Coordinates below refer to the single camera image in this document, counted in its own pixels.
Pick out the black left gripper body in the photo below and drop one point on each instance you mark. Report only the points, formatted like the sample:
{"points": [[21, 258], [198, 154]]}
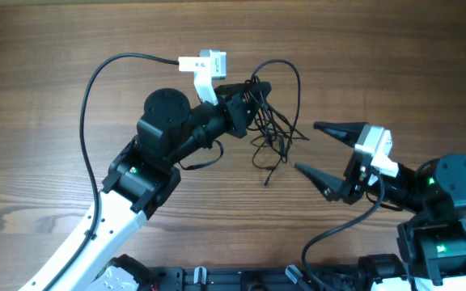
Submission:
{"points": [[229, 100]]}

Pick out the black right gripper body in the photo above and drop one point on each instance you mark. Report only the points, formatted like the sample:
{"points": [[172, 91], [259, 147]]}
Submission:
{"points": [[355, 179]]}

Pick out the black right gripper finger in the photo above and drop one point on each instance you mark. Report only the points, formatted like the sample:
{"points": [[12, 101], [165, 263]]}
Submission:
{"points": [[328, 185], [347, 133]]}

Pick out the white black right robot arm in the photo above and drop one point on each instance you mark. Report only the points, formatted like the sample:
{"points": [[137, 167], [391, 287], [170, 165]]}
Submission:
{"points": [[432, 243]]}

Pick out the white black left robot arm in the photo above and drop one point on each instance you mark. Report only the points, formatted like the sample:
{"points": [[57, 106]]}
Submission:
{"points": [[143, 175]]}

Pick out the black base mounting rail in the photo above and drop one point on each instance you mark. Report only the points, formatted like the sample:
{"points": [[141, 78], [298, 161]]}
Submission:
{"points": [[257, 279]]}

